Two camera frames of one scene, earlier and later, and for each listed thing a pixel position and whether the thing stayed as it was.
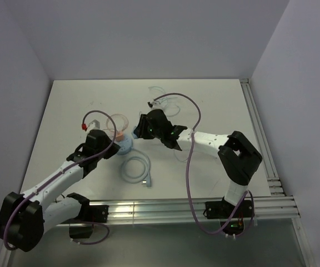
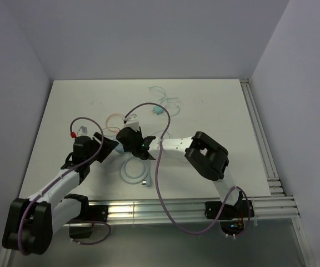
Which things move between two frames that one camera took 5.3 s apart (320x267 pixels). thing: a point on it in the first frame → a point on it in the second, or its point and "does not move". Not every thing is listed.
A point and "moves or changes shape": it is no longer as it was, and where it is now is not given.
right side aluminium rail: [274, 182] does not move
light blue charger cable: [178, 159] moves or changes shape
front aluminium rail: [140, 211] does not move
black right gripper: [140, 130] → [139, 133]
